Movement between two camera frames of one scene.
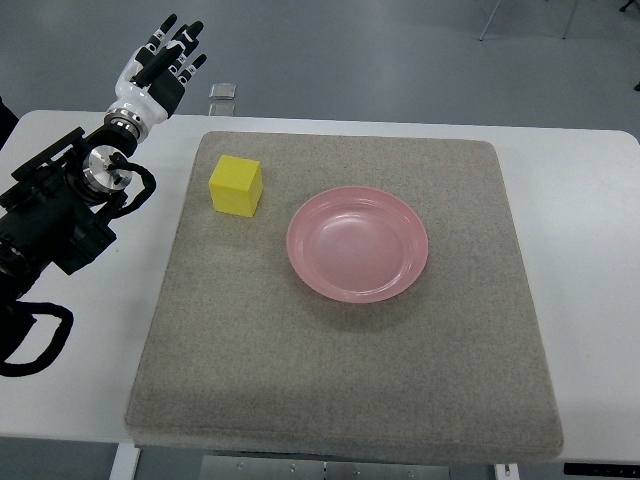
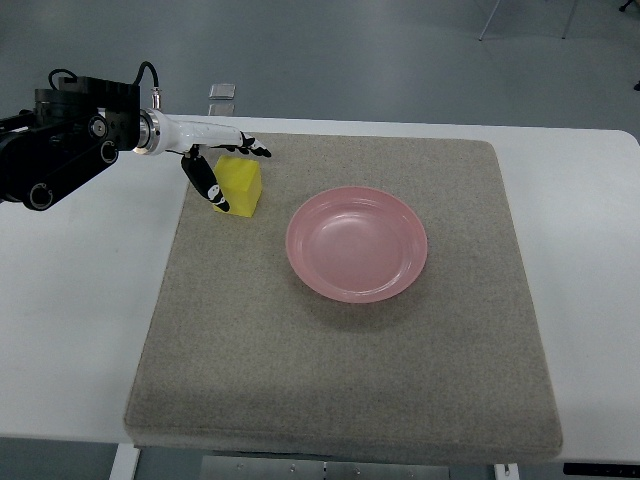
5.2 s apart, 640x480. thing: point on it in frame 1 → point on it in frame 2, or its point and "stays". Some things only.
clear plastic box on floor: [222, 91] stays
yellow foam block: [236, 185] stays
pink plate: [358, 244] stays
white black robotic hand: [154, 77] → [157, 133]
